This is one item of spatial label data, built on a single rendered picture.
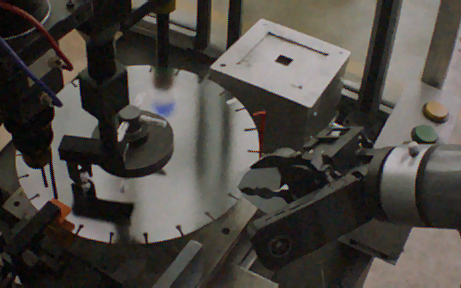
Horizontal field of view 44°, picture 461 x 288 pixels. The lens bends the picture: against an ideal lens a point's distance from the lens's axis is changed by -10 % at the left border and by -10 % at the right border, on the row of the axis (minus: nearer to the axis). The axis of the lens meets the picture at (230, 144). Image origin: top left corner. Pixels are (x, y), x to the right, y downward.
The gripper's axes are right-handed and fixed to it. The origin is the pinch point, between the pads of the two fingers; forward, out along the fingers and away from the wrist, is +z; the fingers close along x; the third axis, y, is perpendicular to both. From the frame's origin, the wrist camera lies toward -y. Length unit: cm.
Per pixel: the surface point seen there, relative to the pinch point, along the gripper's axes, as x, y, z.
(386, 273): -83, 77, 54
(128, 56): 10, 30, 59
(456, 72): -65, 192, 78
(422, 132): -12.1, 35.2, -1.4
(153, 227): -1.3, -7.5, 8.2
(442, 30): -0.3, 49.4, -2.5
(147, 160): 3.9, -1.2, 13.9
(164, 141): 4.5, 2.6, 14.6
